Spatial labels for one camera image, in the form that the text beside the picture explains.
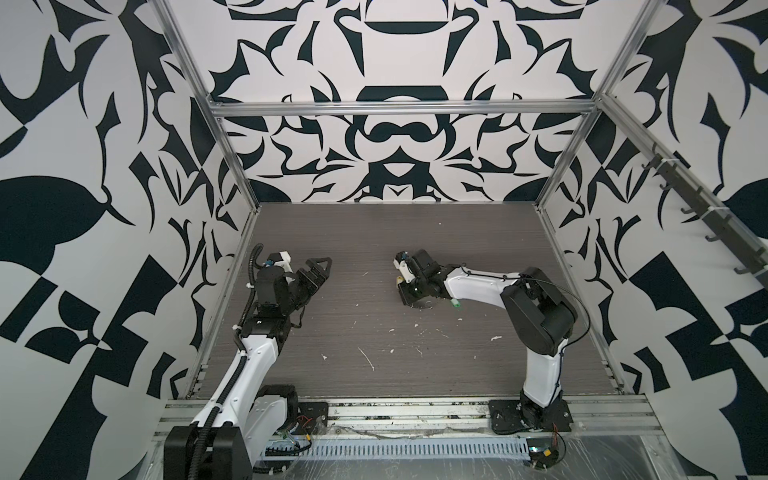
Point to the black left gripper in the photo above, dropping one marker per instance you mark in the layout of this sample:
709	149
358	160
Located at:
311	281

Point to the white slotted cable duct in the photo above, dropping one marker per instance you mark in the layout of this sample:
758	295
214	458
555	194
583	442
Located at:
408	449

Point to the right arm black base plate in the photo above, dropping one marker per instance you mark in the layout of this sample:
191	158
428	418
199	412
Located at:
509	417

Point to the aluminium corner post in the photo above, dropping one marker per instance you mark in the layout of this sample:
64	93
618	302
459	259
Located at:
627	50
180	49

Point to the right aluminium corner post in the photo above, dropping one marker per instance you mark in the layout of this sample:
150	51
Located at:
627	50

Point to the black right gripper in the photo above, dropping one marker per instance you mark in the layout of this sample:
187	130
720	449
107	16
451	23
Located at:
403	288

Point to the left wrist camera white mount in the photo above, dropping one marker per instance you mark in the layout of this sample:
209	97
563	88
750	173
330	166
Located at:
280	259

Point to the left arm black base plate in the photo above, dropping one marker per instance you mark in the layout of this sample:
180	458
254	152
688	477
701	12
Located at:
312	416

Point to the aluminium horizontal frame bar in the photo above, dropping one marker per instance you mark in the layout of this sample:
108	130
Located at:
400	107

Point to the green lit circuit board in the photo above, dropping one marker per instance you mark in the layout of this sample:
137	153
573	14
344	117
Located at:
543	453

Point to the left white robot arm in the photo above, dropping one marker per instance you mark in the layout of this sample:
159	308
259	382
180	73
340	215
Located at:
246	428

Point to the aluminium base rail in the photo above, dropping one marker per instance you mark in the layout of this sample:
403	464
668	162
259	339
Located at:
401	416

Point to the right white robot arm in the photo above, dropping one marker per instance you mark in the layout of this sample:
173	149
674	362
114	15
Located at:
541	315

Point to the grey wall hook rack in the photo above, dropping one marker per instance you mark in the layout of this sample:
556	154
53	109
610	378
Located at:
701	204

